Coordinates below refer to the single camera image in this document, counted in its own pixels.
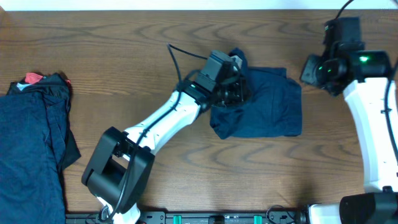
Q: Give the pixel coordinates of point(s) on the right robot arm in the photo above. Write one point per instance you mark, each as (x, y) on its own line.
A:
(366, 80)

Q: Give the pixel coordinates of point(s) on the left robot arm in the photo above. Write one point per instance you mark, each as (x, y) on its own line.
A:
(119, 168)

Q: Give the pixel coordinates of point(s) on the navy blue clothes pile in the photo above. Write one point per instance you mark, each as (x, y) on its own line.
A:
(34, 133)

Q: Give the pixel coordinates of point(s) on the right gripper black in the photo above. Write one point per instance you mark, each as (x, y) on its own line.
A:
(310, 73)

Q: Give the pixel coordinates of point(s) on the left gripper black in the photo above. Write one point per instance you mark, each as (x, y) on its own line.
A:
(239, 88)

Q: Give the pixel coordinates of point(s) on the navy blue shorts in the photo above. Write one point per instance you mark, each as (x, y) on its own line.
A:
(274, 109)

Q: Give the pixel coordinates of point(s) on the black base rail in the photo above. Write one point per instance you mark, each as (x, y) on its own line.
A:
(272, 216)

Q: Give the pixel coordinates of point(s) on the red garment in pile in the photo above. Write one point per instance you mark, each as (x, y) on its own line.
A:
(33, 78)

